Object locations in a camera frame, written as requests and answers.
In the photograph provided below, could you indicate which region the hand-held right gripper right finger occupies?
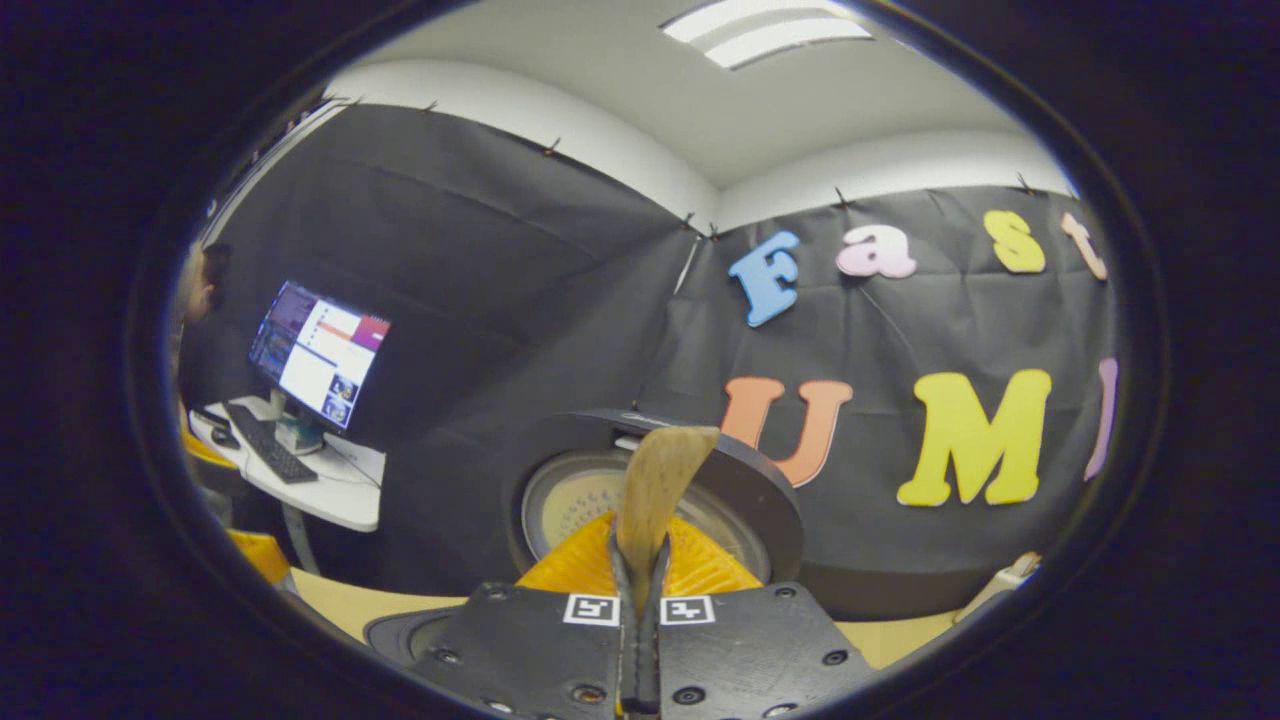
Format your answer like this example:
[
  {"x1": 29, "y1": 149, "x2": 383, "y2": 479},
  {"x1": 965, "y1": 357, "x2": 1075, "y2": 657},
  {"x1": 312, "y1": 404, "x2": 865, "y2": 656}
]
[{"x1": 640, "y1": 512, "x2": 881, "y2": 720}]

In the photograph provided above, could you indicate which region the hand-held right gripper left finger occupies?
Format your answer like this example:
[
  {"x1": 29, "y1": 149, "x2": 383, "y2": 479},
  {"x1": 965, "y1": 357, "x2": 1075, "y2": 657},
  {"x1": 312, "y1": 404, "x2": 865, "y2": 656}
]
[{"x1": 410, "y1": 512, "x2": 642, "y2": 720}]

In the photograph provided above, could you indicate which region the wooden spoon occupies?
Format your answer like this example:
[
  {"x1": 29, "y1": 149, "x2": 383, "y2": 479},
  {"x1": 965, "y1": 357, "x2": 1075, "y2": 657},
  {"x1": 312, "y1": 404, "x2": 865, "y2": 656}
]
[{"x1": 615, "y1": 426, "x2": 721, "y2": 611}]

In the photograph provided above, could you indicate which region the black rice cooker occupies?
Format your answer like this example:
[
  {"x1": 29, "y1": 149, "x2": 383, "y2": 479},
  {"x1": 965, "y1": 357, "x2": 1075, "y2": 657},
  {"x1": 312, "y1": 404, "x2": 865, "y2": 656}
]
[{"x1": 365, "y1": 408, "x2": 806, "y2": 666}]

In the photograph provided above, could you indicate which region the white side desk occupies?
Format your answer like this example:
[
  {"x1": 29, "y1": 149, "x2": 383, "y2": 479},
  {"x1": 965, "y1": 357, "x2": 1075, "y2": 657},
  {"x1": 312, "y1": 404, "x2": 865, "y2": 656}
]
[{"x1": 188, "y1": 395, "x2": 386, "y2": 576}]

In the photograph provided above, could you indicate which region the black keyboard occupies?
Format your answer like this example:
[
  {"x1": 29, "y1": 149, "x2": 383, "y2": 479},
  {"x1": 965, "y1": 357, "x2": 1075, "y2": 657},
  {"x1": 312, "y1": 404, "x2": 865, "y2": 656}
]
[{"x1": 224, "y1": 402, "x2": 319, "y2": 485}]

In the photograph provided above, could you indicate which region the computer monitor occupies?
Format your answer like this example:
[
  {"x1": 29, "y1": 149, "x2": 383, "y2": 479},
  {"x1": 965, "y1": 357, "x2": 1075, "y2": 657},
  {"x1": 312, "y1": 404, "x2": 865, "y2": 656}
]
[{"x1": 248, "y1": 280, "x2": 392, "y2": 431}]

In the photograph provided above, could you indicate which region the ceiling light panel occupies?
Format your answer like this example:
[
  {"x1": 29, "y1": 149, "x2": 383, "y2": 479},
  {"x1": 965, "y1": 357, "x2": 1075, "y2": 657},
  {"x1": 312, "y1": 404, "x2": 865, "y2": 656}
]
[{"x1": 660, "y1": 0, "x2": 873, "y2": 71}]

